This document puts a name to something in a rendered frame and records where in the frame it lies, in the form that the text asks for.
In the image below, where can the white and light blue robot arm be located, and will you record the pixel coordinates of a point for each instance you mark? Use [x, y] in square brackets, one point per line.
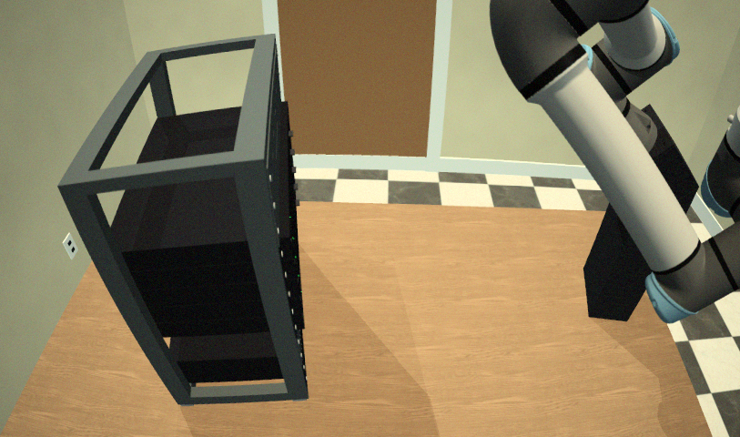
[536, 44]

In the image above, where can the dark grey server rack frame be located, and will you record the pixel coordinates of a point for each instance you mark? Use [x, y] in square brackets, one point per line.
[177, 260]

